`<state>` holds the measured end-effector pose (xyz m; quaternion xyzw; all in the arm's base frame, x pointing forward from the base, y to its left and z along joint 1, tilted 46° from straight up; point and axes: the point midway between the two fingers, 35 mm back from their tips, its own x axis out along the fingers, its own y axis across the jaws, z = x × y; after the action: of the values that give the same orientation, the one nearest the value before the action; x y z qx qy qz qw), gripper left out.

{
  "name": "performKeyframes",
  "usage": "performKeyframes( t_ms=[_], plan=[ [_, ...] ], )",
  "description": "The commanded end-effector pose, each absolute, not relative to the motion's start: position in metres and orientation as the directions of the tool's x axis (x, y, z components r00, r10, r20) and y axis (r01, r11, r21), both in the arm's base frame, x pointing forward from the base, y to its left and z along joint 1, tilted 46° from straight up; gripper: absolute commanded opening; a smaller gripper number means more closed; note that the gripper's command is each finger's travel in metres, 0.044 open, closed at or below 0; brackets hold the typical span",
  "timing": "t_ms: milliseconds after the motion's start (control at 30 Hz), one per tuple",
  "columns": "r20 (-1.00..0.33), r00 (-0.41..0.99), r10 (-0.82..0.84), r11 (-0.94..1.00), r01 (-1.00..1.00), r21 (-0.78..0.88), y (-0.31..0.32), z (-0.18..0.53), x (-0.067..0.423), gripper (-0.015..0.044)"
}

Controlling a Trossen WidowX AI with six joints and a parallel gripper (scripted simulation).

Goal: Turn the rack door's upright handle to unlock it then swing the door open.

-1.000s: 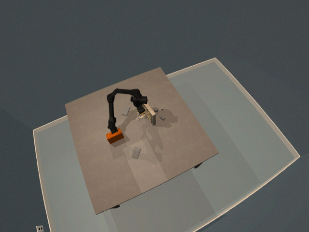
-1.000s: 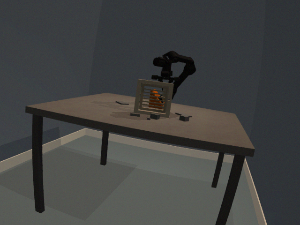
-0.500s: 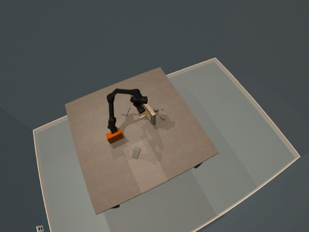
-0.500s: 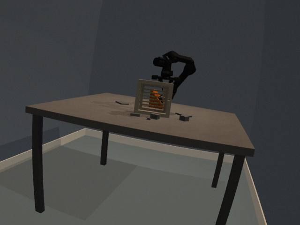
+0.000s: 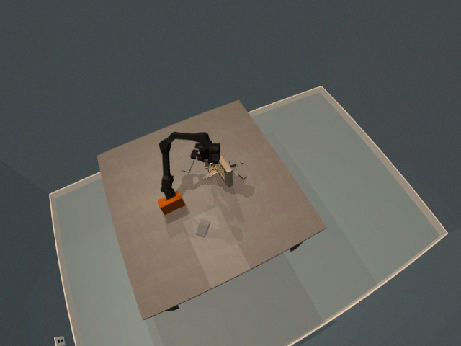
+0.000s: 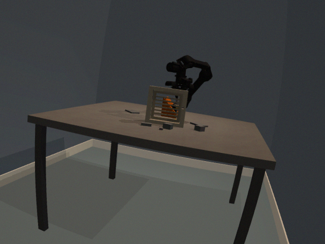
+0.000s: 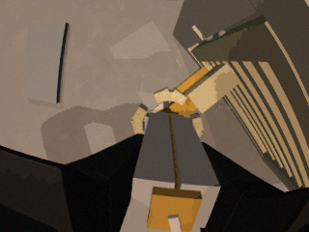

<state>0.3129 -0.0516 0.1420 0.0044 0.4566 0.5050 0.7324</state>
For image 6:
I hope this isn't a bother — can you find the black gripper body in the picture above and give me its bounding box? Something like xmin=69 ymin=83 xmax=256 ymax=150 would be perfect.
xmin=165 ymin=73 xmax=194 ymax=89

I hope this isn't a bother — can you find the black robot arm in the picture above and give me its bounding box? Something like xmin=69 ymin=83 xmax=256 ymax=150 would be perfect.
xmin=167 ymin=55 xmax=213 ymax=107

